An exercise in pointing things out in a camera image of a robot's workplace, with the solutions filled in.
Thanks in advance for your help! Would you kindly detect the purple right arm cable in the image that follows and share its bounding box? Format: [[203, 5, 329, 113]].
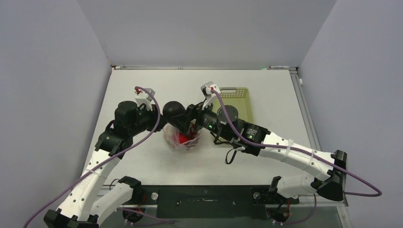
[[210, 89, 383, 197]]

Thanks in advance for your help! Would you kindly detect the red tomato toy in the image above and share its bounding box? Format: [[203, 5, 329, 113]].
[[178, 133, 194, 144]]

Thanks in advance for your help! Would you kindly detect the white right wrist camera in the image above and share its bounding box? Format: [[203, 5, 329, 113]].
[[201, 81, 221, 110]]

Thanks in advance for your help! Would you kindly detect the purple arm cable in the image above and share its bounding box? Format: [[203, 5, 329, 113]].
[[210, 89, 383, 197], [23, 86, 162, 228]]

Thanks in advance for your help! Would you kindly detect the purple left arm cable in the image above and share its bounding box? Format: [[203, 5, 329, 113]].
[[23, 86, 162, 228]]

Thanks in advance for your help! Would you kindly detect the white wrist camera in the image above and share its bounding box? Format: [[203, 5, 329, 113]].
[[134, 86, 155, 111], [201, 81, 221, 110]]

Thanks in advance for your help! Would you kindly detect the purple eggplant toy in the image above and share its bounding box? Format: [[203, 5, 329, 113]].
[[163, 101, 186, 119]]

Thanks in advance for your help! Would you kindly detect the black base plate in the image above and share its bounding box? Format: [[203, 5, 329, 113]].
[[124, 185, 299, 219]]

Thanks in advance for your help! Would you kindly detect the clear zip top bag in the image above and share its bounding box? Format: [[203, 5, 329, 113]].
[[163, 123, 201, 152]]

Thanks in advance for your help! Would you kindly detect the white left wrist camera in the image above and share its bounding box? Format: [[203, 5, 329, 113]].
[[134, 86, 155, 111]]

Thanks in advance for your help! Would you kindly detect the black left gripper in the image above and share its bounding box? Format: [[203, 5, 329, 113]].
[[128, 104, 169, 137]]

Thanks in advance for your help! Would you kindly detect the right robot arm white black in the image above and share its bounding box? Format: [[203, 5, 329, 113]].
[[163, 101, 346, 203]]

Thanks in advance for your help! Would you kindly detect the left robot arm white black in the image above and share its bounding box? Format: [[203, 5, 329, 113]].
[[44, 99, 163, 228]]

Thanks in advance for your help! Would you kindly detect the beige plastic basket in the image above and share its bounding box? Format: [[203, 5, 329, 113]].
[[217, 87, 254, 149]]

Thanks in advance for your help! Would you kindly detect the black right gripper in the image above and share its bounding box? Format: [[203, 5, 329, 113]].
[[172, 97, 234, 142]]

